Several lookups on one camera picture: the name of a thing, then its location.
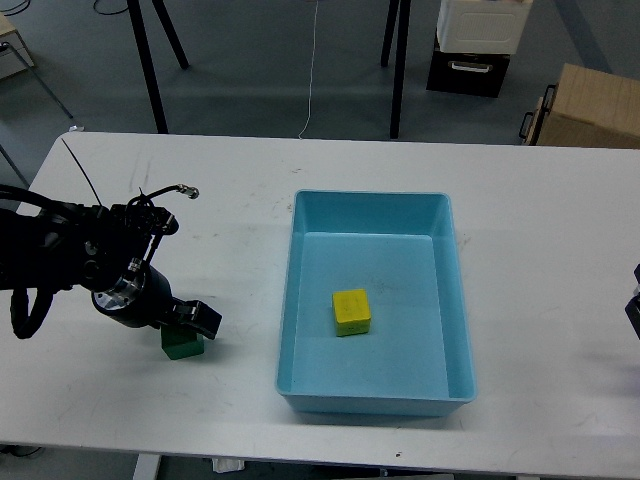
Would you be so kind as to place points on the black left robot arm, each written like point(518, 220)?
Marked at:
point(106, 250)

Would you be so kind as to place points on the wooden furniture at left edge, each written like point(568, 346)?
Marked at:
point(16, 58)

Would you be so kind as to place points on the green wooden cube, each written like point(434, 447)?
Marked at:
point(179, 343)

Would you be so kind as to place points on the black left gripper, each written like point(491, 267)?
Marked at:
point(147, 300)

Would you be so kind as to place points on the light blue plastic bin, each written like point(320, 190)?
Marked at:
point(373, 319)

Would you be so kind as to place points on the black storage box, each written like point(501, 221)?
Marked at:
point(467, 73)

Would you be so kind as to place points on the white storage box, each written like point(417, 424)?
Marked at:
point(481, 27)

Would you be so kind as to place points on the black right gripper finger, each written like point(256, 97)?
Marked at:
point(632, 309)

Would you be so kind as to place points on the yellow wooden cube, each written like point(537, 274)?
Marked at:
point(352, 314)

